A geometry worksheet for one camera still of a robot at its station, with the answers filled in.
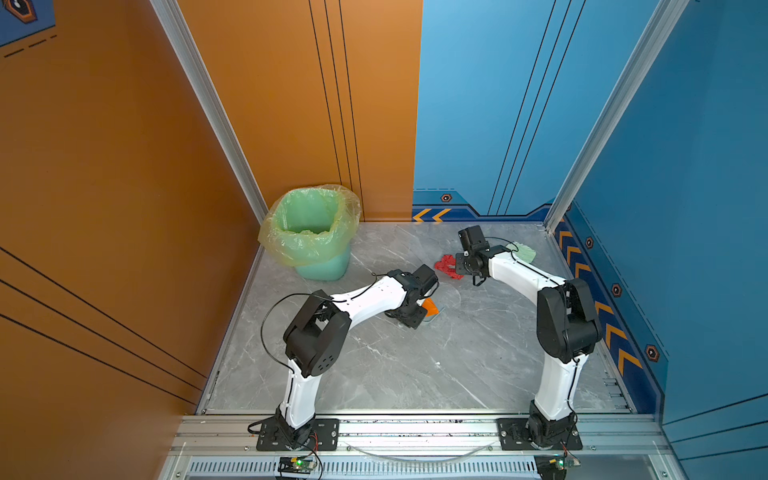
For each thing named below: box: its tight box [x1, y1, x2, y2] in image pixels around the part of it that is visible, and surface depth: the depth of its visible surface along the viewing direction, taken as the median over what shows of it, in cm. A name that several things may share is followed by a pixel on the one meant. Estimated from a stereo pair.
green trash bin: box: [296, 243, 351, 281], surface depth 102 cm
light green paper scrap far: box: [506, 241, 537, 263], surface depth 111 cm
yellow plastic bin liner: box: [258, 184, 362, 269], surface depth 91 cm
